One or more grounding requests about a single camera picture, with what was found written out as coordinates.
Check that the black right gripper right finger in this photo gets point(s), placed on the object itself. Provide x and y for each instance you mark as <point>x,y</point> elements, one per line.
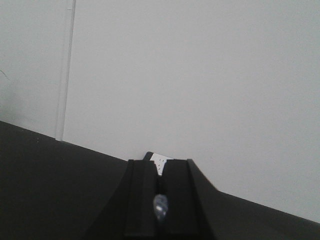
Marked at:
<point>196,209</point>

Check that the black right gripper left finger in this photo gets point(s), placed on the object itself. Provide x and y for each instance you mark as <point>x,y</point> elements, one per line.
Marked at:
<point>129,215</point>

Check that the clear plastic pipette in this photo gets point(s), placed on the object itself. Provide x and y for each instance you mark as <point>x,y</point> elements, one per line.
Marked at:
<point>160,207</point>

